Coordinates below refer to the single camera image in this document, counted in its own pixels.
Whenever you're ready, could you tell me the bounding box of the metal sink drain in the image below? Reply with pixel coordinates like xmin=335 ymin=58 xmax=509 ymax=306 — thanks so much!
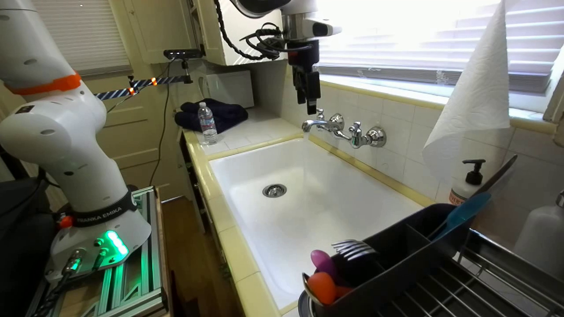
xmin=262 ymin=183 xmax=288 ymax=198

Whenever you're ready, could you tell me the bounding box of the thin black cable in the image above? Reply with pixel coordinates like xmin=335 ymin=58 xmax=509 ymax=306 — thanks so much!
xmin=149 ymin=62 xmax=176 ymax=187

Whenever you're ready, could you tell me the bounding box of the clear plastic water bottle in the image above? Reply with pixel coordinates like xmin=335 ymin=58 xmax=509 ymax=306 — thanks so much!
xmin=197 ymin=102 xmax=219 ymax=146

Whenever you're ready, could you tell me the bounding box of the blue spatula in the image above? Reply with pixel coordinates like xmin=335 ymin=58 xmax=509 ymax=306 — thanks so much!
xmin=429 ymin=191 xmax=492 ymax=242

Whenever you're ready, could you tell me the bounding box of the white paper towel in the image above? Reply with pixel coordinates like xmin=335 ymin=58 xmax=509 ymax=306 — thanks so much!
xmin=422 ymin=0 xmax=512 ymax=182

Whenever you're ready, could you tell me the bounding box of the small window with blinds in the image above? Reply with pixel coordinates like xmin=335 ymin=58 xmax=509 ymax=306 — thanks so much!
xmin=30 ymin=0 xmax=134 ymax=79

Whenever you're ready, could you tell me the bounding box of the white plastic bottle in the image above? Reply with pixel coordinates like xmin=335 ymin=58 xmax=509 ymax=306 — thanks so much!
xmin=513 ymin=190 xmax=564 ymax=281

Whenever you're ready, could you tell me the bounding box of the soap pump bottle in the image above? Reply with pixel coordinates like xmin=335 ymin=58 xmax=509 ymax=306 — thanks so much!
xmin=449 ymin=159 xmax=487 ymax=206

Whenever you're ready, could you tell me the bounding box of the camera on mount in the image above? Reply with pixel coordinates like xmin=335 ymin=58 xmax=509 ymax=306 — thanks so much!
xmin=94 ymin=48 xmax=204 ymax=102

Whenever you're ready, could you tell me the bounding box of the white countertop appliance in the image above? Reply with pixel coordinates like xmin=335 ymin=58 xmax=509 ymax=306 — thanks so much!
xmin=198 ymin=70 xmax=255 ymax=109

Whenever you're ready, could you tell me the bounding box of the white sink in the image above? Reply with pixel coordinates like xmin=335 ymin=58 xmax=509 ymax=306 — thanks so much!
xmin=208 ymin=136 xmax=424 ymax=311

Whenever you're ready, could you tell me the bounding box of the dark blue folded towel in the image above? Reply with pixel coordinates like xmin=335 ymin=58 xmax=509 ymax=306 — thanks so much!
xmin=174 ymin=98 xmax=249 ymax=134

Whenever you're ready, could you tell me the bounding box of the chrome wall tap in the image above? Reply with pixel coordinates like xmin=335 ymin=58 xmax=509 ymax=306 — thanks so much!
xmin=301 ymin=108 xmax=388 ymax=150

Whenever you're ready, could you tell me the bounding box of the window with white blinds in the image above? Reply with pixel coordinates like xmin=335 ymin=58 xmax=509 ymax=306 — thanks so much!
xmin=315 ymin=0 xmax=564 ymax=94

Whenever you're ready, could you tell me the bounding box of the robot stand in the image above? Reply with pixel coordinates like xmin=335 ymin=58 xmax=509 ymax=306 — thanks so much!
xmin=26 ymin=186 xmax=171 ymax=317

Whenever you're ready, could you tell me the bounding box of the black cutlery caddy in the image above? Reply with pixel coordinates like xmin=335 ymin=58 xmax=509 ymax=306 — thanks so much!
xmin=299 ymin=203 xmax=475 ymax=317

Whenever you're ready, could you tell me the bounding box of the thick black cable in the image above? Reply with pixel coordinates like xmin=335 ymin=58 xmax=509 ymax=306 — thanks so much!
xmin=32 ymin=249 xmax=87 ymax=317

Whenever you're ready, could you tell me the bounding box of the metal dish rack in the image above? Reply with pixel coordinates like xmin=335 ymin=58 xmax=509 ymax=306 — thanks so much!
xmin=375 ymin=228 xmax=564 ymax=317

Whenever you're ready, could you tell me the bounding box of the cream wall cabinet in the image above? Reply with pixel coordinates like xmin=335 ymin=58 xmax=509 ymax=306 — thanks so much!
xmin=193 ymin=0 xmax=288 ymax=67

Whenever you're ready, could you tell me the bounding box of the bunch of metal forks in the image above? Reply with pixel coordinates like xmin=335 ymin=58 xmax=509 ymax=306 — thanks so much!
xmin=331 ymin=239 xmax=378 ymax=261

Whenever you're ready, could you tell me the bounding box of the purple plastic spoon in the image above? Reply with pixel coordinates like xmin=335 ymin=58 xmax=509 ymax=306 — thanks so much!
xmin=310 ymin=249 xmax=338 ymax=281

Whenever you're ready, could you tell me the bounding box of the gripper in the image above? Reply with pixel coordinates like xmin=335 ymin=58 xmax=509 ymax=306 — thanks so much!
xmin=287 ymin=40 xmax=322 ymax=115

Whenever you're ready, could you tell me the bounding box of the orange plastic spoon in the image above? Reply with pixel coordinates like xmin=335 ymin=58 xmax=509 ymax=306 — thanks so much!
xmin=307 ymin=272 xmax=338 ymax=306

